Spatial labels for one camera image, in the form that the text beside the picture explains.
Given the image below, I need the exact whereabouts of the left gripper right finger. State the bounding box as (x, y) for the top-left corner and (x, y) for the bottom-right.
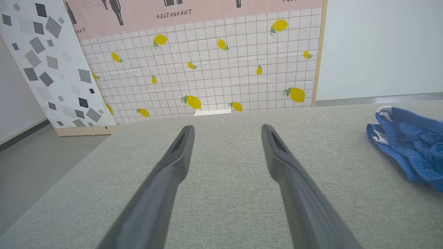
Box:
(261, 124), (362, 249)

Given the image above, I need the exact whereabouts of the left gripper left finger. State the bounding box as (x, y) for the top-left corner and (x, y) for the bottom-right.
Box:
(97, 125), (195, 249)

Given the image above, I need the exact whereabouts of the blue garment with white print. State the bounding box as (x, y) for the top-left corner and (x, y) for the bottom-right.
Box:
(366, 106), (443, 192)

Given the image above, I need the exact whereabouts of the lemon grid backdrop panel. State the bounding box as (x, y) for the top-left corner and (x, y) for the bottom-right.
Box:
(64, 0), (327, 126)

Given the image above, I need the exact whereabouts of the grey squares backdrop panel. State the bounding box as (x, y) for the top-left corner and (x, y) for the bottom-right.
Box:
(0, 0), (121, 137)

